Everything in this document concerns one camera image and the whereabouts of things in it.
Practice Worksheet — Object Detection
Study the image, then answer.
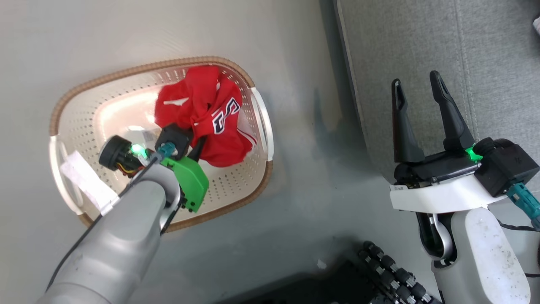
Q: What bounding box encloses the teal left camera connector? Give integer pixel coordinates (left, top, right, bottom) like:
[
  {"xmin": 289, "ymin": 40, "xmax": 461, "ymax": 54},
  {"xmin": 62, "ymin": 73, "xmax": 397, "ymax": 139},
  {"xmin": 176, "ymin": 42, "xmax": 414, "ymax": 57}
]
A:
[{"xmin": 148, "ymin": 143, "xmax": 176, "ymax": 165}]

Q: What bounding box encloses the white paper label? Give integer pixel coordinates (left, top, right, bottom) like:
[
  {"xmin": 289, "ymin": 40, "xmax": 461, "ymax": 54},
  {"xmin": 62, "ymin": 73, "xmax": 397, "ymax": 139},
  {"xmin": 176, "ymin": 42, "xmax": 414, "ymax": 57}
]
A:
[{"xmin": 60, "ymin": 151, "xmax": 121, "ymax": 216}]

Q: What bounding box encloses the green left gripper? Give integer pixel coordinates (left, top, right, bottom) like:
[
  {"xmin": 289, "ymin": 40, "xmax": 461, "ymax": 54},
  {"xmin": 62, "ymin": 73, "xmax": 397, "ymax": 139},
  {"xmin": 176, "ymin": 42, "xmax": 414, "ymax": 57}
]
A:
[{"xmin": 160, "ymin": 135, "xmax": 210, "ymax": 213}]

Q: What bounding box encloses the red sports jersey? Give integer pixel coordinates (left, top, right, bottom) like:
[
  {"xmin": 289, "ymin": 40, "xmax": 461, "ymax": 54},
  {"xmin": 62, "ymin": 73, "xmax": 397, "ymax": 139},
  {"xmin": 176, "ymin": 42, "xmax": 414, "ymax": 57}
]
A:
[{"xmin": 154, "ymin": 65, "xmax": 257, "ymax": 168}]

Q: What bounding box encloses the grey fabric sofa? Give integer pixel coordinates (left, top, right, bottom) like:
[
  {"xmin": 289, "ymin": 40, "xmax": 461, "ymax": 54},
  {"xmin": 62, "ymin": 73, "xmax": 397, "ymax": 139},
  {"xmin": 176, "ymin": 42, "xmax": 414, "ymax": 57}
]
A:
[{"xmin": 335, "ymin": 0, "xmax": 540, "ymax": 203}]

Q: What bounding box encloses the white laundry basket brown rim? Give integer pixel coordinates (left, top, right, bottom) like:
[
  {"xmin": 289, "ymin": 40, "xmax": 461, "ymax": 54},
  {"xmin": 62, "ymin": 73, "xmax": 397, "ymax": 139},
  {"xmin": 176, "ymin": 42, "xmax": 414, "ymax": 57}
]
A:
[{"xmin": 49, "ymin": 56, "xmax": 275, "ymax": 233}]

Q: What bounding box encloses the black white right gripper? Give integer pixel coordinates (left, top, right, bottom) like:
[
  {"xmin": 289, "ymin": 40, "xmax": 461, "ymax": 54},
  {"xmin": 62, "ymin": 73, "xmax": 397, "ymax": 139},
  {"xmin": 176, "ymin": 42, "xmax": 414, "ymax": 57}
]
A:
[{"xmin": 389, "ymin": 71, "xmax": 509, "ymax": 214}]

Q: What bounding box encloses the black roller wheel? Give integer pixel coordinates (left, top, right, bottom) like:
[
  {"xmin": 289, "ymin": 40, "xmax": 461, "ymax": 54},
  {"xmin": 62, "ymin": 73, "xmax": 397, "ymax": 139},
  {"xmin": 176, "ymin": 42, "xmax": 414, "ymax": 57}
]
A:
[{"xmin": 358, "ymin": 241, "xmax": 441, "ymax": 304}]

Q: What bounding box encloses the teal camera connector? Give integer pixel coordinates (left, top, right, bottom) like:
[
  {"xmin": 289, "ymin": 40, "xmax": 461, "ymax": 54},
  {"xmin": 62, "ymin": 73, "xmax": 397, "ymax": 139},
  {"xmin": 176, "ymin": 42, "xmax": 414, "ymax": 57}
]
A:
[
  {"xmin": 148, "ymin": 143, "xmax": 176, "ymax": 165},
  {"xmin": 506, "ymin": 182, "xmax": 540, "ymax": 232}
]

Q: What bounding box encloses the teal right camera connector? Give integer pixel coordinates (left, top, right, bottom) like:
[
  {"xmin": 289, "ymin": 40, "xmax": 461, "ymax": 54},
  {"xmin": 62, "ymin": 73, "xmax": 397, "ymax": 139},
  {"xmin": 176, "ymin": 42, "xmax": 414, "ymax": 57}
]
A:
[{"xmin": 506, "ymin": 182, "xmax": 540, "ymax": 232}]

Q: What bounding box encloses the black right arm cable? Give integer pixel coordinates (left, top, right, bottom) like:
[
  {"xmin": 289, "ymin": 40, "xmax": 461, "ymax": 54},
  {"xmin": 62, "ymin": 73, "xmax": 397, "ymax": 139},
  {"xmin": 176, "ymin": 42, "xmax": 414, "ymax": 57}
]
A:
[{"xmin": 496, "ymin": 219, "xmax": 540, "ymax": 279}]

